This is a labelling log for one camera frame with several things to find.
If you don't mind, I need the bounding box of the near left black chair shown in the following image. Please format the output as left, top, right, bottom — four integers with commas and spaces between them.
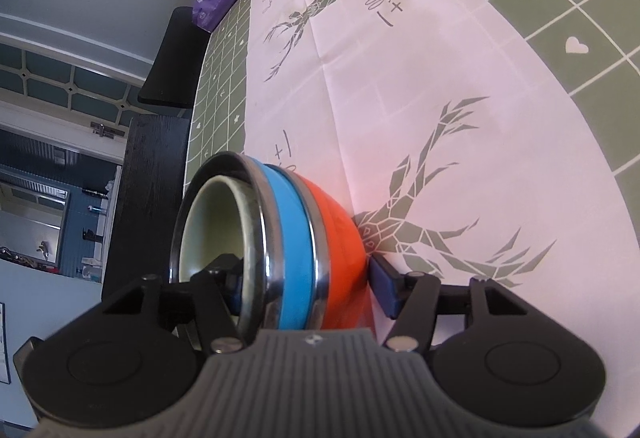
101, 115, 190, 298

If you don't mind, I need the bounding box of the pink deer table runner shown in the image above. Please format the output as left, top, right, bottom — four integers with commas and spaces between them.
242, 0, 640, 349

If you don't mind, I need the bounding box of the far left black chair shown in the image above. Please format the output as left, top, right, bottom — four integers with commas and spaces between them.
138, 7, 210, 109

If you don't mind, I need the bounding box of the purple tissue pack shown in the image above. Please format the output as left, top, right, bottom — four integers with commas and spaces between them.
192, 0, 237, 33

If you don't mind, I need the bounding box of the glass panel door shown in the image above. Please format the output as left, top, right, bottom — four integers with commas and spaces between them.
0, 12, 156, 164

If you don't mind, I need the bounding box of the orange steel bowl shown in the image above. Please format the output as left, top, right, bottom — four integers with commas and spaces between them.
294, 174, 369, 330

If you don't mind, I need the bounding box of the green ceramic bowl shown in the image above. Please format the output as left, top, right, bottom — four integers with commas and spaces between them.
178, 174, 256, 286

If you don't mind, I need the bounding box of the black chair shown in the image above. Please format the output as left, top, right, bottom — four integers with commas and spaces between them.
101, 115, 190, 298
138, 7, 210, 109

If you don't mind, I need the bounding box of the blue steel bowl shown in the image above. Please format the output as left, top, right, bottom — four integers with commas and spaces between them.
169, 152, 330, 342

